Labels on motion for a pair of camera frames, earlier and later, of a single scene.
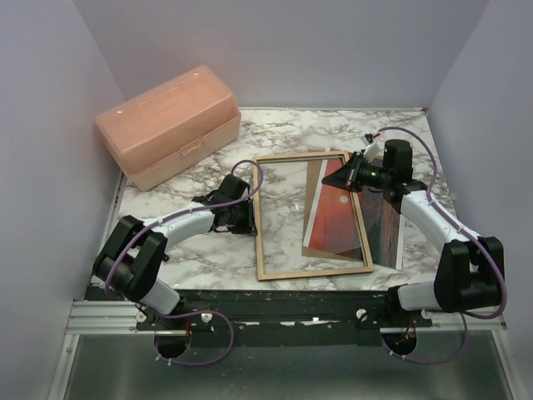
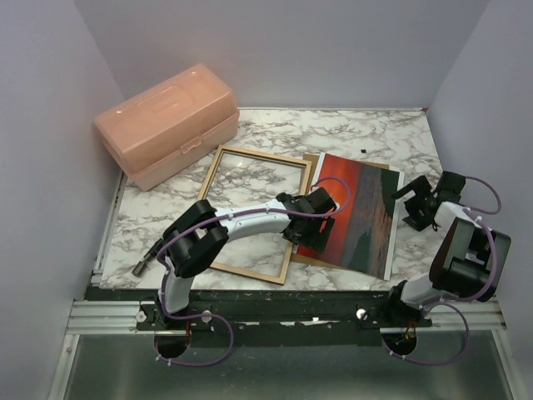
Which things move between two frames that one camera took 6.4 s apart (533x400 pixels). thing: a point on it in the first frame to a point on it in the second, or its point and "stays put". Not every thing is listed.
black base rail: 281,317 stays put
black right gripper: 348,176 to 421,188
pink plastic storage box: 155,137 stays put
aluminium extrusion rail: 105,317 stays put
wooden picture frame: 262,276 to 207,188
